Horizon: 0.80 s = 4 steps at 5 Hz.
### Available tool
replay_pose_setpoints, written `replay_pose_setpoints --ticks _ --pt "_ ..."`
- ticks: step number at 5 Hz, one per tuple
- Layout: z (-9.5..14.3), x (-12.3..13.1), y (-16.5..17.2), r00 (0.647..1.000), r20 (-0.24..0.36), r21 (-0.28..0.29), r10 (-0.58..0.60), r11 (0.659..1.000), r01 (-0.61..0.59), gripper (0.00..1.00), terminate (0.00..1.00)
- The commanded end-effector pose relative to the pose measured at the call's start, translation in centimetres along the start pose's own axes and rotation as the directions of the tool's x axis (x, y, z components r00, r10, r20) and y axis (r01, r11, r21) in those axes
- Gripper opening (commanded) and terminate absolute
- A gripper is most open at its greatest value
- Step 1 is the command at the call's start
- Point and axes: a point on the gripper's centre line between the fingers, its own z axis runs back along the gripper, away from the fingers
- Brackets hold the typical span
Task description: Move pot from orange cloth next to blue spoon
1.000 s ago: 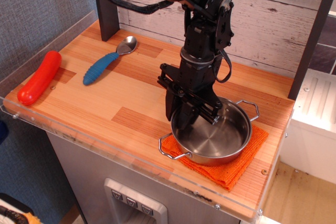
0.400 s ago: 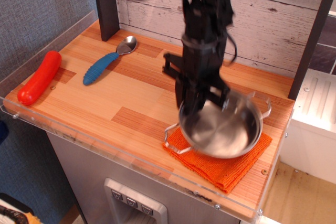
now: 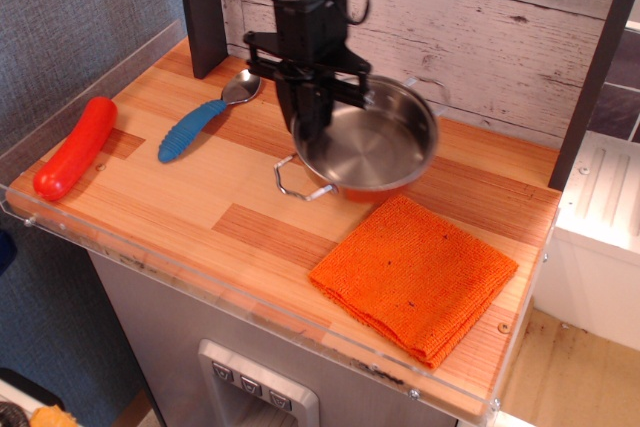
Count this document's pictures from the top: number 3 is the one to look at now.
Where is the dark right shelf post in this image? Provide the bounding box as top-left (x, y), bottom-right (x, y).
top-left (548, 0), bottom-right (635, 191)

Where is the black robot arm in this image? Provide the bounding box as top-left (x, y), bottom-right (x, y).
top-left (244, 0), bottom-right (371, 141)

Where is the yellow object bottom left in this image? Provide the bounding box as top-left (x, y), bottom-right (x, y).
top-left (29, 405), bottom-right (80, 427)

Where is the clear acrylic edge guard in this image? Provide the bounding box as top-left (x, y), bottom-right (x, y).
top-left (1, 22), bottom-right (560, 426)

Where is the orange folded cloth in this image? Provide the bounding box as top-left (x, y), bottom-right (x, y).
top-left (309, 196), bottom-right (518, 369)

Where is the white toy sink unit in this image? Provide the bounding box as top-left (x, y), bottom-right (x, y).
top-left (529, 21), bottom-right (640, 353)

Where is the blue handled metal spoon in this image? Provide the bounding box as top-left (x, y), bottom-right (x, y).
top-left (157, 69), bottom-right (261, 163)

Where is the grey toy fridge cabinet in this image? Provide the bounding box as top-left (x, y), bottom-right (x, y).
top-left (90, 254), bottom-right (457, 426)

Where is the dark left shelf post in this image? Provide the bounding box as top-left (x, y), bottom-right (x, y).
top-left (182, 0), bottom-right (228, 79)

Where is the dark shelf post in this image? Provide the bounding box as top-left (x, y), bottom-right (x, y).
top-left (548, 0), bottom-right (635, 191)
top-left (182, 0), bottom-right (228, 79)

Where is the stainless steel pot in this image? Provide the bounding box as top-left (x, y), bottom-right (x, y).
top-left (274, 76), bottom-right (439, 203)

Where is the red plastic sausage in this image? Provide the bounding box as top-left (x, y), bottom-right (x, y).
top-left (33, 97), bottom-right (118, 201)

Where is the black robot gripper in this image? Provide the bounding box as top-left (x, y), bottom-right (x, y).
top-left (244, 0), bottom-right (371, 141)

